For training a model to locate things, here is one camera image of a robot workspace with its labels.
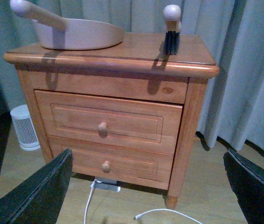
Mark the white cylindrical air purifier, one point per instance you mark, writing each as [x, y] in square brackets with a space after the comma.
[24, 128]

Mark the beige hand brush black bristles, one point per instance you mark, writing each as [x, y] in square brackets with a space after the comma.
[172, 16]

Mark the beige plastic dustpan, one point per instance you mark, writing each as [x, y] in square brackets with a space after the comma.
[56, 32]

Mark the upper wooden drawer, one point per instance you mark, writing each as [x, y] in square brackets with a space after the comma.
[152, 127]

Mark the lower wooden drawer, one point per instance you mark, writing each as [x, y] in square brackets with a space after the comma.
[117, 163]

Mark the grey power strip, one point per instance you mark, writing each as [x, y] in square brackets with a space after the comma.
[106, 184]

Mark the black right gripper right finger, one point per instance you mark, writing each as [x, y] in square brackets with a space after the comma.
[247, 182]

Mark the wooden nightstand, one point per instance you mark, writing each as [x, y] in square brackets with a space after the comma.
[135, 69]

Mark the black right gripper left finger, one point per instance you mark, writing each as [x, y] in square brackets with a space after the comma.
[38, 200]

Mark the grey-green curtain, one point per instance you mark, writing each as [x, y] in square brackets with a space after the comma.
[232, 30]

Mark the wooden drawer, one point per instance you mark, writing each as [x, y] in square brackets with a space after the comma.
[152, 127]
[117, 163]

